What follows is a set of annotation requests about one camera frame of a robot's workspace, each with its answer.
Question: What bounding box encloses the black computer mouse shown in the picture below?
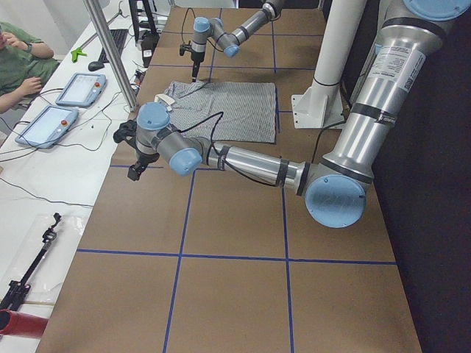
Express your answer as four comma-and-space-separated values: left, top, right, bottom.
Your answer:
88, 61, 105, 72

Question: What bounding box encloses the black tripod tool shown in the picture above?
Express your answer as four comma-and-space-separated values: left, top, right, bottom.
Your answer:
1, 213, 62, 311

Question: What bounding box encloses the blue white striped polo shirt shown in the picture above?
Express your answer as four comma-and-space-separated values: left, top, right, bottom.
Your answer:
155, 81, 276, 143

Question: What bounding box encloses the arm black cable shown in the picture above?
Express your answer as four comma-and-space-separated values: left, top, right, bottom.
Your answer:
172, 110, 347, 187
182, 7, 224, 56

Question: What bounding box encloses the upper blue teach pendant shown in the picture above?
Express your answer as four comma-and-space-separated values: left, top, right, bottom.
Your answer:
55, 73, 107, 107

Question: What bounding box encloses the black box with label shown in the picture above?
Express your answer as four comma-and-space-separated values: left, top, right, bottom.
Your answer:
141, 31, 160, 68

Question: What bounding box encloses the green plastic clip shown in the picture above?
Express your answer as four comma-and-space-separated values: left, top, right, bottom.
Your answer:
71, 47, 88, 63

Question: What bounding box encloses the black keyboard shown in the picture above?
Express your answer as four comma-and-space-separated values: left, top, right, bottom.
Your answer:
98, 28, 130, 64

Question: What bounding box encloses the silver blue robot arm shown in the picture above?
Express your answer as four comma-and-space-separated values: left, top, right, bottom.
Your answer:
180, 0, 285, 82
113, 1, 470, 228

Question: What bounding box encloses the person in green shirt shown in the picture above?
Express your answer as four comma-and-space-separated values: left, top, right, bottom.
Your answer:
1, 22, 59, 113

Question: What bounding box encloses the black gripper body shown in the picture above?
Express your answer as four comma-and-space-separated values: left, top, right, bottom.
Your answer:
113, 120, 160, 170
179, 42, 205, 74

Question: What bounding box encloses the red cylinder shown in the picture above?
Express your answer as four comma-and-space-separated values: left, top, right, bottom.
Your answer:
1, 309, 49, 339

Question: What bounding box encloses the lower blue teach pendant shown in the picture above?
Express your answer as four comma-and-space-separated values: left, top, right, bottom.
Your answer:
15, 105, 79, 149

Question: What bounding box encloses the aluminium frame post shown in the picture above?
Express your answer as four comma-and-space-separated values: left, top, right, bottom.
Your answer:
83, 0, 137, 112

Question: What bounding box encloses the blue teach pendant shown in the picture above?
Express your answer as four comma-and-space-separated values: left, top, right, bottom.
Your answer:
15, 105, 79, 149
55, 73, 107, 107

